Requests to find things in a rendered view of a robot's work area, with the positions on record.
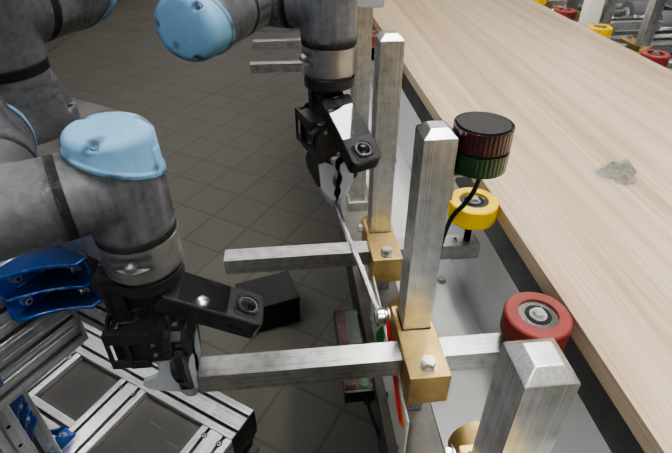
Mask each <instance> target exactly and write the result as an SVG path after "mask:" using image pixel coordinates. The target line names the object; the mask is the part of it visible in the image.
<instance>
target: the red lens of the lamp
mask: <svg viewBox="0 0 672 453"><path fill-rule="evenodd" d="M462 114H464V113H462ZM462 114H459V115H457V116H456V117H455V118H454V122H453V128H452V129H453V131H454V132H455V134H456V135H457V137H458V138H459V142H458V149H457V150H459V151H461V152H463V153H465V154H468V155H472V156H477V157H486V158H488V157H499V156H502V155H505V154H507V153H508V152H509V151H510V150H511V146H512V142H513V137H514V133H515V128H516V127H515V124H514V123H513V122H512V121H511V120H510V119H508V118H507V119H508V120H510V122H511V123H512V124H513V125H512V127H513V129H512V130H511V131H510V132H509V133H508V134H503V135H500V136H486V135H479V134H478V135H477V134H472V133H471V132H470V133H469V132H468V131H465V130H464V129H461V127H458V125H457V123H456V122H457V119H456V118H457V117H458V116H460V115H462Z"/></svg>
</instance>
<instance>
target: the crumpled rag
mask: <svg viewBox="0 0 672 453"><path fill-rule="evenodd" d="M592 171H593V172H594V173H596V174H597V176H598V177H600V178H602V179H605V178H609V179H610V178H611V179H613V180H614V181H616V183H617V184H619V185H624V184H627V183H634V181H635V180H638V179H637V178H635V177H634V174H636V173H637V171H636V169H635V168H634V167H633V166H632V164H631V162H630V161H629V160H628V159H627V158H625V159H623V160H621V161H614V160H612V161H609V162H607V163H606V165H605V166H604V167H602V168H595V169H593V170H592Z"/></svg>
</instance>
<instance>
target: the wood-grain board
mask: <svg viewBox="0 0 672 453"><path fill-rule="evenodd" d="M373 25H374V26H375V28H376V29H377V30H380V31H382V30H396V31H397V32H398V33H399V34H400V35H401V36H402V38H403V39H404V40H405V47H404V60H403V72H404V73H405V75H406V77H407V78H408V80H409V81H410V83H411V85H412V86H413V88H414V89H415V91H416V92H417V94H418V96H419V97H420V99H421V100H422V102H423V103H424V105H425V107H426V108H427V110H428V111H429V113H430V115H431V116H432V118H433V119H434V121H439V120H444V121H446V122H447V123H448V124H449V125H450V126H451V128H453V122H454V118H455V117H456V116H457V115H459V114H462V113H465V112H472V111H482V112H490V113H495V114H499V115H502V116H504V117H506V118H508V119H510V120H511V121H512V122H513V123H514V124H515V127H516V128H515V133H514V137H513V142H512V146H511V150H510V155H509V159H508V164H507V168H506V172H505V173H504V174H503V175H502V176H500V177H497V178H493V179H481V182H480V185H479V187H478V189H482V190H485V191H487V192H489V193H491V194H492V195H494V196H495V197H496V198H497V200H498V202H499V208H498V212H497V217H496V219H497V220H498V222H499V223H500V225H501V227H502V228H503V230H504V231H505V233H506V234H507V236H508V238H509V239H510V241H511V242H512V244H513V245H514V247H515V249H516V250H517V252H518V253H519V255H520V257H521V258H522V260H523V261H524V263H525V264H526V266H527V268H528V269H529V271H530V272H531V274H532V275H533V277H534V279H535V280H536V282H537V283H538V285H539V287H540V288H541V290H542V291H543V293H544V294H545V295H547V296H550V297H552V298H553V299H555V300H557V301H558V302H560V303H561V304H562V305H563V306H564V307H565V308H566V309H567V310H568V311H569V313H570V315H571V317H572V320H573V329H572V332H571V334H570V335H571V337H572V339H573V340H574V342H575V343H576V345H577V347H578V348H579V350H580V351H581V353H582V354H583V356H584V358H585V359H586V361H587V362H588V364H589V365H590V367H591V369H592V370H593V372H594V373H595V375H596V376H597V378H598V380H599V381H600V383H601V384H602V386H603V388H604V389H605V391H606V392H607V394H608V395H609V397H610V399H611V400H612V402H613V403H614V405H615V406H616V408H617V410H618V411H619V413H620V414H621V416H622V418H623V419H624V421H625V422H626V424H627V425H628V427H629V429H630V430H631V432H632V433H633V435H634V436H635V438H636V440H637V441H638V443H639V444H640V446H641V448H642V449H643V451H644V452H645V453H672V71H671V70H669V69H667V68H665V67H663V66H661V65H659V64H657V63H655V62H653V61H651V60H649V59H647V58H645V57H643V56H641V55H640V54H638V53H636V52H634V51H632V50H630V49H628V48H626V47H624V46H622V45H620V44H618V43H616V42H614V41H612V40H610V39H608V38H606V37H604V36H602V35H600V34H598V33H596V32H594V31H592V30H590V29H588V28H586V27H584V26H582V25H580V24H578V23H576V22H574V21H572V20H570V19H568V18H567V17H565V16H563V15H561V14H559V13H557V12H555V11H553V10H551V9H549V8H547V7H545V6H543V5H541V4H539V3H537V2H535V1H533V0H385V4H384V7H383V8H373ZM625 158H627V159H628V160H629V161H630V162H631V164H632V166H633V167H634V168H635V169H636V171H637V173H636V174H634V177H635V178H637V179H638V180H635V181H634V183H627V184H624V185H619V184H617V183H616V181H614V180H613V179H611V178H610V179H609V178H605V179H602V178H600V177H598V176H597V174H596V173H594V172H593V171H592V170H593V169H595V168H602V167H604V166H605V165H606V163H607V162H609V161H612V160H614V161H621V160H623V159H625Z"/></svg>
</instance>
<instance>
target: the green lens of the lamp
mask: <svg viewBox="0 0 672 453"><path fill-rule="evenodd" d="M509 155H510V151H509V152H508V153H507V154H506V155H504V156H502V157H500V158H496V159H478V158H473V157H469V156H466V155H463V154H461V153H460V152H458V151H457V155H456V161H455V168H454V172H456V173H458V174H460V175H462V176H465V177H468V178H473V179H493V178H497V177H500V176H502V175H503V174H504V173H505V172H506V168H507V164H508V159H509Z"/></svg>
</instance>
